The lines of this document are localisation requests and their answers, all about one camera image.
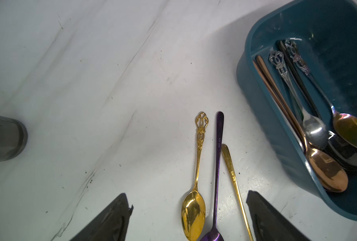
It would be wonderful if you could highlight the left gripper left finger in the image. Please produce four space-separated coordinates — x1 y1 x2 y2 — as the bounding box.
72 193 133 241

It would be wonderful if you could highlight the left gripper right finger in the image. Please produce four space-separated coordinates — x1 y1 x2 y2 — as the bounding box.
246 190 308 241

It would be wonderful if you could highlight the copper spoon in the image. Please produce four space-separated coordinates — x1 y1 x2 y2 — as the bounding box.
256 55 349 193
252 60 305 152

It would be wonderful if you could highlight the silver spoon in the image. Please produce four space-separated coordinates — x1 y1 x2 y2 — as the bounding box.
269 50 329 150

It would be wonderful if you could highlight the black spoon pile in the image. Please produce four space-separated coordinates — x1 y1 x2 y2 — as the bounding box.
277 39 357 172

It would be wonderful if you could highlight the purple iridescent spoon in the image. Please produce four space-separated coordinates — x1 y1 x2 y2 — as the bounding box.
284 38 357 154

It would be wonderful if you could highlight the teal plastic storage box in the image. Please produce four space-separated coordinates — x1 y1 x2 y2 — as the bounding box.
236 0 357 223

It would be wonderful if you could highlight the purple bowl dark spoon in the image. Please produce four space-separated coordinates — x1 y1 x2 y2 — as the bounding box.
201 111 224 241

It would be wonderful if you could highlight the short gold spoon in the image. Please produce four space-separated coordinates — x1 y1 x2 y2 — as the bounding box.
181 111 209 241

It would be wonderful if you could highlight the long gold spoon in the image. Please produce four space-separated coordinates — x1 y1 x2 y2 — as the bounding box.
222 144 254 241

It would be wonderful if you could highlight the grey translucent cup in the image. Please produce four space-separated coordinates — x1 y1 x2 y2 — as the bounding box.
0 116 28 162

